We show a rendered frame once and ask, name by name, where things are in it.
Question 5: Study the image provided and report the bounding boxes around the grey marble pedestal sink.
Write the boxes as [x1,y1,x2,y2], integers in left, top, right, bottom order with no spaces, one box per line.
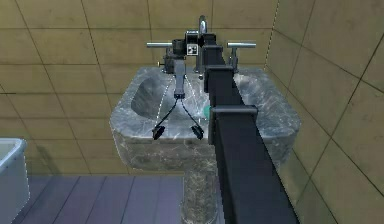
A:
[109,64,303,224]

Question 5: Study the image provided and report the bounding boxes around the chrome faucet handle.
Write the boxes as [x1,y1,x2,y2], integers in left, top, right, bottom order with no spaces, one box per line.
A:
[226,40,258,74]
[146,41,174,68]

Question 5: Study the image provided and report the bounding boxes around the chrome faucet spout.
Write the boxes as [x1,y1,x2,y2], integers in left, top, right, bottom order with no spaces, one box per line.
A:
[194,14,210,81]

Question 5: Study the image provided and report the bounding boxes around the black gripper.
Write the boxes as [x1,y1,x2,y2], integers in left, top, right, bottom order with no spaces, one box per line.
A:
[151,38,205,141]

